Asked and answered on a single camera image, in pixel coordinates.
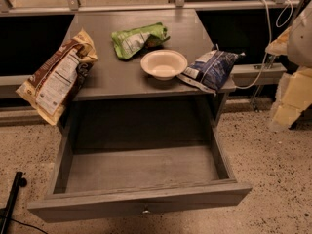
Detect brown and cream chip bag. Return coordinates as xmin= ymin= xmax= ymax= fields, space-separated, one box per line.
xmin=16 ymin=29 xmax=98 ymax=125

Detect metal railing frame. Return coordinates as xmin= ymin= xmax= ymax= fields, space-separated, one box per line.
xmin=0 ymin=0 xmax=312 ymax=18

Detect black stand leg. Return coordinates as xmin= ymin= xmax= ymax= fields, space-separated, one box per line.
xmin=0 ymin=172 xmax=27 ymax=234

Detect slanted metal pole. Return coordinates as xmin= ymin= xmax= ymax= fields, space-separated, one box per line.
xmin=249 ymin=0 xmax=312 ymax=111

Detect white cable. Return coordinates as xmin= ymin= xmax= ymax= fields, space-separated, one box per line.
xmin=232 ymin=0 xmax=294 ymax=91

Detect white paper bowl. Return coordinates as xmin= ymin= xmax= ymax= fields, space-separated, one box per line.
xmin=140 ymin=50 xmax=188 ymax=80

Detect grey top drawer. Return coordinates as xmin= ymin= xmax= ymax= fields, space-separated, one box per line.
xmin=27 ymin=96 xmax=253 ymax=224

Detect grey wooden drawer cabinet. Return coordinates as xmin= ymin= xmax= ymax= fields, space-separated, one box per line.
xmin=57 ymin=8 xmax=237 ymax=135

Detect green snack bag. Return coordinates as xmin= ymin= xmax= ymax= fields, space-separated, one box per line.
xmin=111 ymin=22 xmax=170 ymax=60

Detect blue snack bag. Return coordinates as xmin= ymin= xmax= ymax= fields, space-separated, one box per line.
xmin=177 ymin=50 xmax=246 ymax=95

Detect black floor cable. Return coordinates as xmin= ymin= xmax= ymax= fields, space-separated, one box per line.
xmin=0 ymin=214 xmax=49 ymax=234

